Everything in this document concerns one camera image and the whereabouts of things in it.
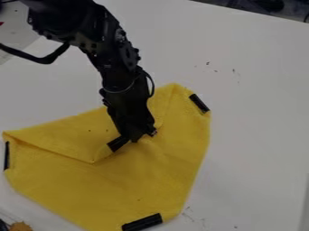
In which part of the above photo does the black cable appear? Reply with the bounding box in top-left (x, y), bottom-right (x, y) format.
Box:
top-left (0, 41), bottom-right (73, 65)

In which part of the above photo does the yellow cloth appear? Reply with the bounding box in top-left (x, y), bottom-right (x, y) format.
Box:
top-left (1, 82), bottom-right (213, 231)

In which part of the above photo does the yellow toy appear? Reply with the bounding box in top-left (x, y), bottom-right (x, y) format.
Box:
top-left (8, 221), bottom-right (34, 231)

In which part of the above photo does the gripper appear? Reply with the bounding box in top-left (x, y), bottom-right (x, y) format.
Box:
top-left (98, 66), bottom-right (159, 143)

